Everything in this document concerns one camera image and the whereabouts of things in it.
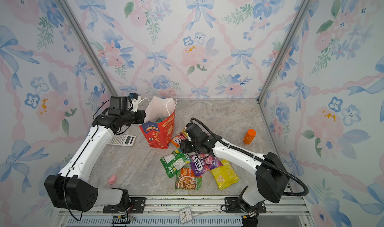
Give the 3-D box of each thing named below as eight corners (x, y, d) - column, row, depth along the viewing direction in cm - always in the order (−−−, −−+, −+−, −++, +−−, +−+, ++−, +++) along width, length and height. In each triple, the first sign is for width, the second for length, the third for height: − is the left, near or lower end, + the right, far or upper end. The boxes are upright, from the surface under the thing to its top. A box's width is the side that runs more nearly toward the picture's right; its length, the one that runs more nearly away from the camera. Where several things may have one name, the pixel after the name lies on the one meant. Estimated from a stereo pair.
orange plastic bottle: (244, 146, 97) (248, 138, 89) (242, 137, 101) (246, 129, 93) (252, 146, 97) (258, 138, 89) (250, 137, 101) (255, 129, 93)
